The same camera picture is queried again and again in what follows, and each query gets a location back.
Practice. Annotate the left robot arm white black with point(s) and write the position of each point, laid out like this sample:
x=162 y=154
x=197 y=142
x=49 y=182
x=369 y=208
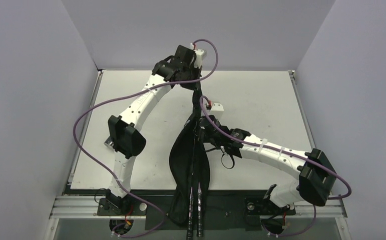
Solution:
x=125 y=129

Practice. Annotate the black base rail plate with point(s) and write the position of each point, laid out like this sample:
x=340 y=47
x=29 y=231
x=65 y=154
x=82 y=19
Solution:
x=222 y=210

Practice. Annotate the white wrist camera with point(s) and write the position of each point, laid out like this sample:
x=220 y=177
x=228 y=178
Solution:
x=216 y=110
x=200 y=56

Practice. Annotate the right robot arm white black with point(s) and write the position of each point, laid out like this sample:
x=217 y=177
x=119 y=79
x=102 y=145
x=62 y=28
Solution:
x=311 y=170

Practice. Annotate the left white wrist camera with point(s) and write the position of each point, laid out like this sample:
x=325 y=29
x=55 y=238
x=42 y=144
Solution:
x=200 y=56

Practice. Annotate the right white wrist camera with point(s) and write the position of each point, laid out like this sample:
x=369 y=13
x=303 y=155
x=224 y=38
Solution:
x=216 y=110

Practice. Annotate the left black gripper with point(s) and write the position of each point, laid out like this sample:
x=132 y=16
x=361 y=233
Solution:
x=192 y=84

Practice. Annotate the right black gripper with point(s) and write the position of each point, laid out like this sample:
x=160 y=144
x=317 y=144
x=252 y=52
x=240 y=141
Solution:
x=205 y=122

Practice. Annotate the black racket bag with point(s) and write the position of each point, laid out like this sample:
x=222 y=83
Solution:
x=189 y=165

